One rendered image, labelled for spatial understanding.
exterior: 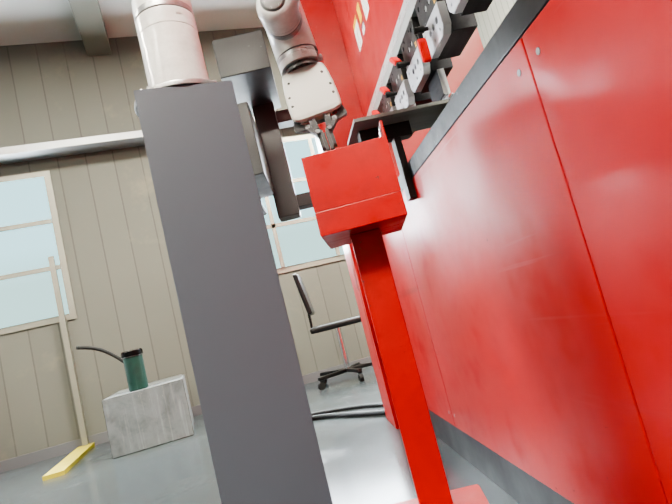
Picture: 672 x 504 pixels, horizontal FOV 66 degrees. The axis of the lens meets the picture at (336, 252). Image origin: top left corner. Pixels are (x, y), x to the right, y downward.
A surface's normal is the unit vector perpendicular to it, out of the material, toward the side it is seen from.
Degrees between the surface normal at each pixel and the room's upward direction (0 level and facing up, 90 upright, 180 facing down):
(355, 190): 90
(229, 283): 90
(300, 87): 91
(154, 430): 90
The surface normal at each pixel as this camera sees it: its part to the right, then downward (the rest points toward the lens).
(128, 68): 0.26, -0.18
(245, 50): 0.00, -0.12
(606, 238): -0.97, 0.23
